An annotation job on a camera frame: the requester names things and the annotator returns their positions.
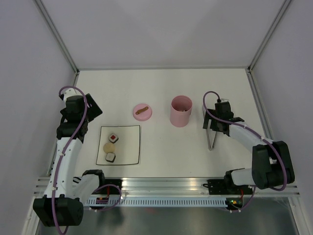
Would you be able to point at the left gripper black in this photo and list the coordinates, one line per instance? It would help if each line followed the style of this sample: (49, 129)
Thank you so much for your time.
(94, 110)

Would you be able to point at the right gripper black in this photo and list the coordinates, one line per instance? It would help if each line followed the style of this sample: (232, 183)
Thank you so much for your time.
(206, 122)

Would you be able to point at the steel food tongs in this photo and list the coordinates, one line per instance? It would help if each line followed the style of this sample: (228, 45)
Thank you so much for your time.
(208, 131)

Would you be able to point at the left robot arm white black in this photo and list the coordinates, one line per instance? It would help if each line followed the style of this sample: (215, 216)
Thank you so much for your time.
(63, 202)

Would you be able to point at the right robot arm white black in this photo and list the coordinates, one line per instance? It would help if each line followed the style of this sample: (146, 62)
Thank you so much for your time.
(271, 165)

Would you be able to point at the pink cylindrical lunch box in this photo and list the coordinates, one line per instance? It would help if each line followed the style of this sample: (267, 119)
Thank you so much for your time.
(181, 107)

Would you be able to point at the sushi roll red centre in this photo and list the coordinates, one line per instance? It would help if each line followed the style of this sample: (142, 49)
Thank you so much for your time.
(113, 137)

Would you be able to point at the round beige bun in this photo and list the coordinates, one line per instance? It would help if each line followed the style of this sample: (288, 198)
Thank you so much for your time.
(109, 147)

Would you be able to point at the sushi roll white top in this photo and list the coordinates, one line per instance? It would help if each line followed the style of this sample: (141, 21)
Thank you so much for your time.
(110, 157)

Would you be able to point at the white square plate black rim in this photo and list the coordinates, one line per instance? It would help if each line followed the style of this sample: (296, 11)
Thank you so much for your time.
(127, 148)

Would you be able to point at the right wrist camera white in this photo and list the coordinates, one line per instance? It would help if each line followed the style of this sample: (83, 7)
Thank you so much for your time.
(223, 100)

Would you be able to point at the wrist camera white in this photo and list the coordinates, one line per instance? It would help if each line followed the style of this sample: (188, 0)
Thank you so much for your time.
(223, 100)
(67, 94)

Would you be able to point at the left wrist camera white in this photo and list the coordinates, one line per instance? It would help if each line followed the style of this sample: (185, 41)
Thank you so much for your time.
(67, 94)

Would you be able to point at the pink lid with brown strap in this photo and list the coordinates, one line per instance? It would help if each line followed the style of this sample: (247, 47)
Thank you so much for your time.
(142, 112)

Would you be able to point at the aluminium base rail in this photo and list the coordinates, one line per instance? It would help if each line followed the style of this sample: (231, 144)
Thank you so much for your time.
(179, 187)

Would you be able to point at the white slotted cable duct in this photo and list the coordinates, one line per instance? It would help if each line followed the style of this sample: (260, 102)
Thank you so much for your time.
(173, 202)

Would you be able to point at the left aluminium frame post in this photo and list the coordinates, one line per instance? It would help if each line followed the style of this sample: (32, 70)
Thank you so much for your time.
(55, 33)

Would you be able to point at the aluminium frame post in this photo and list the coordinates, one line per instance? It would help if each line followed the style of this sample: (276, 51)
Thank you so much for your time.
(275, 23)
(55, 33)

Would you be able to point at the right aluminium frame post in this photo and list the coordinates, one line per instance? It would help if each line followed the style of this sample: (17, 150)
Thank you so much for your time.
(275, 23)

